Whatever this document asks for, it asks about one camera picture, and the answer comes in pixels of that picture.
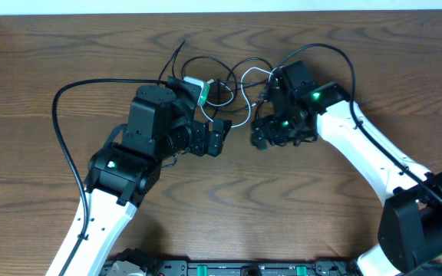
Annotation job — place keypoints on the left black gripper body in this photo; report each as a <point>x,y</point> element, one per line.
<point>199,133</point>

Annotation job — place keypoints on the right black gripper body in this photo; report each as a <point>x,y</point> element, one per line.
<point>281,129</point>

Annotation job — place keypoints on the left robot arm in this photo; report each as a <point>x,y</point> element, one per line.
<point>160,124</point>

